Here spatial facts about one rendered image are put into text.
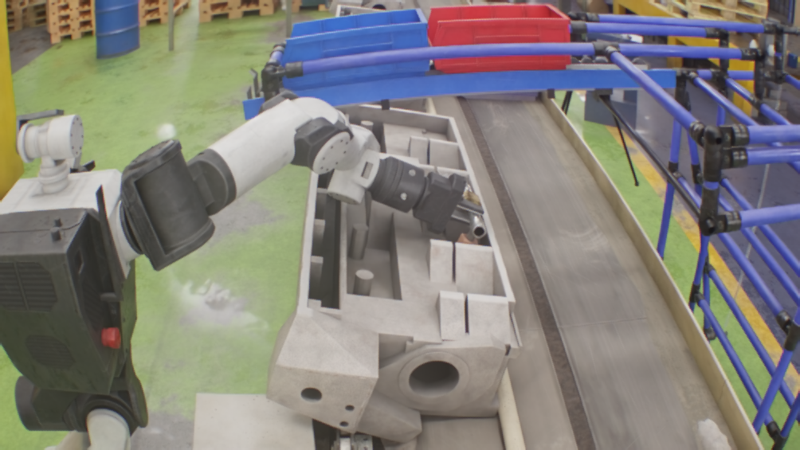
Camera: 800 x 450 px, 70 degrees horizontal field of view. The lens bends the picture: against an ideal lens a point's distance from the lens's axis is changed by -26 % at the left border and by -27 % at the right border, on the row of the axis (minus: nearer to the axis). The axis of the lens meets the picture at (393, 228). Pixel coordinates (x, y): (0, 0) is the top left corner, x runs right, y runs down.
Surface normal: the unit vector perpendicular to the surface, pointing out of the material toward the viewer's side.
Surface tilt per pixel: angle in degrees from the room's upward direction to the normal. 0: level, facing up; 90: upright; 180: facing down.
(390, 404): 40
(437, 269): 31
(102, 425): 90
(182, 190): 70
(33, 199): 0
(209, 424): 0
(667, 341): 1
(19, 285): 90
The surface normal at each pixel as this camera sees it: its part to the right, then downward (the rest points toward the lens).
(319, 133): 0.66, 0.00
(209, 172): -0.29, 0.48
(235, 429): 0.00, -0.88
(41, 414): 0.23, 0.46
